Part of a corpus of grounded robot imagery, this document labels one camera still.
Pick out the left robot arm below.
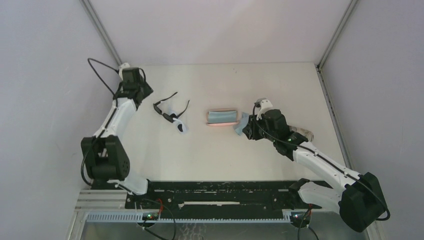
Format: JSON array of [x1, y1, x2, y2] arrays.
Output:
[[81, 62, 153, 196]]

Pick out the light blue cloth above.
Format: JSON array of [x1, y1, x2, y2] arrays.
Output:
[[207, 110, 238, 124], [233, 112, 250, 136]]

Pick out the white sunglasses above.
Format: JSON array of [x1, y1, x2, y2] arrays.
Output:
[[162, 101, 190, 134]]

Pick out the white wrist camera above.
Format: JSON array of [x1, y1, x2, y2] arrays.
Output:
[[253, 98, 273, 121], [118, 62, 131, 81]]

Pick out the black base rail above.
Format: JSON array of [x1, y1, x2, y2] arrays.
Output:
[[124, 180, 309, 221]]

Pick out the patterned glasses case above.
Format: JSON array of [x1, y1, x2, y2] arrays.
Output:
[[289, 125, 314, 142]]

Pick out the pink glasses case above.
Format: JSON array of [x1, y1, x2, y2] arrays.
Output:
[[206, 108, 239, 127]]

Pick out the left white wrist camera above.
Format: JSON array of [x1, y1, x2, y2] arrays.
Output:
[[118, 62, 131, 81]]

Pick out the right black camera cable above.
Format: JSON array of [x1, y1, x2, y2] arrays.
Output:
[[252, 101, 392, 222]]

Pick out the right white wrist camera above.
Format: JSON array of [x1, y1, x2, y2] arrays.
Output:
[[253, 98, 273, 121]]

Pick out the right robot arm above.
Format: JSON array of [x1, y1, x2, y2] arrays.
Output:
[[242, 109, 391, 233]]

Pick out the black sunglasses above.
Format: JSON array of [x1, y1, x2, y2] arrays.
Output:
[[153, 91, 190, 123]]

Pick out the aluminium frame rail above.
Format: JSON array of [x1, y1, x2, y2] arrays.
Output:
[[75, 188, 309, 223]]

